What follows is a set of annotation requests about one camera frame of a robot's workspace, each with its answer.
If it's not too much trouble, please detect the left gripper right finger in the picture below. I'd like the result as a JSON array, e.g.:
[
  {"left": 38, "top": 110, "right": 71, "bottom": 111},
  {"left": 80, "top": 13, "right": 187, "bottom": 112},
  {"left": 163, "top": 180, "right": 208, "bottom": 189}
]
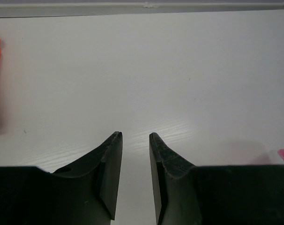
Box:
[{"left": 149, "top": 133, "right": 284, "bottom": 225}]

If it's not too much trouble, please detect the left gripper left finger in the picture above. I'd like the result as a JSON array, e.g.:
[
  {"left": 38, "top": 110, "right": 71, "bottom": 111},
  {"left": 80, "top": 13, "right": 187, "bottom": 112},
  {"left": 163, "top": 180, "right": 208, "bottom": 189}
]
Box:
[{"left": 0, "top": 132, "right": 123, "bottom": 225}]

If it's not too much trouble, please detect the aluminium table edge rail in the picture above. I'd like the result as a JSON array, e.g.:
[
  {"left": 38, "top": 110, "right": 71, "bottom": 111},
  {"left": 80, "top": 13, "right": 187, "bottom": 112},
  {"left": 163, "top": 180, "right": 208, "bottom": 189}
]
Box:
[{"left": 0, "top": 0, "right": 284, "bottom": 18}]

